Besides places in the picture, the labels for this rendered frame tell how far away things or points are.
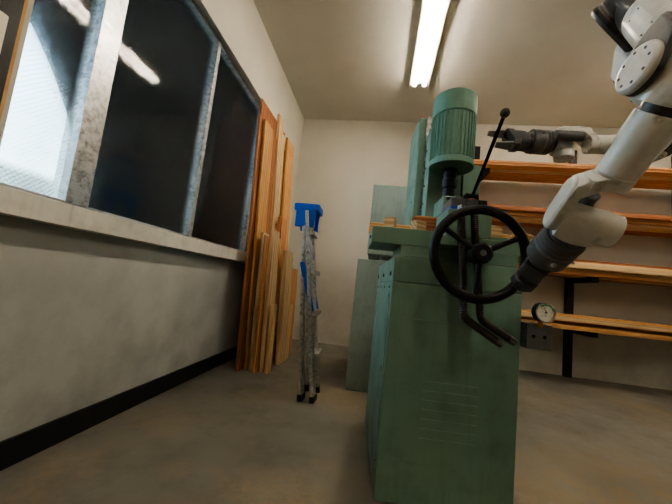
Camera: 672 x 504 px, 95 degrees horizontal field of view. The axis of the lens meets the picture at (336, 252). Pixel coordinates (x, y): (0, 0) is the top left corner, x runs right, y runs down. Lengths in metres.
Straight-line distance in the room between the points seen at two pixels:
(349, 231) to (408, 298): 2.61
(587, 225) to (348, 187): 3.21
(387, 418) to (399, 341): 0.25
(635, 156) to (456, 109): 0.81
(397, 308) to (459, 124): 0.76
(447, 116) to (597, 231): 0.81
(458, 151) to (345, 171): 2.63
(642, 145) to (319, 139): 3.61
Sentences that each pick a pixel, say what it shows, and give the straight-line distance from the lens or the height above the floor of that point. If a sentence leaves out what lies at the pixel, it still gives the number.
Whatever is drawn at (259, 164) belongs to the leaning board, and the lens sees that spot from 2.57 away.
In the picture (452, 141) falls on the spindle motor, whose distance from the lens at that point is 1.35.
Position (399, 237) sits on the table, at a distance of 1.11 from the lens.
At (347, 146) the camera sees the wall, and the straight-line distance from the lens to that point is 3.98.
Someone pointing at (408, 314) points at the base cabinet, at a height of 0.60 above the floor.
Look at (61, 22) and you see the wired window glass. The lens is 1.65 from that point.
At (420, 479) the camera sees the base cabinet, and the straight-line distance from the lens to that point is 1.27.
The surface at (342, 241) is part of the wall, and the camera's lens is 3.63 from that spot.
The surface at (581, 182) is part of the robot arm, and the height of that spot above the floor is 0.91.
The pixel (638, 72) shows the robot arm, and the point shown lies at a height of 1.05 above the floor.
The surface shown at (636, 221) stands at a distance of 3.93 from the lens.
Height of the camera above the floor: 0.68
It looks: 6 degrees up
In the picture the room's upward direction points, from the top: 6 degrees clockwise
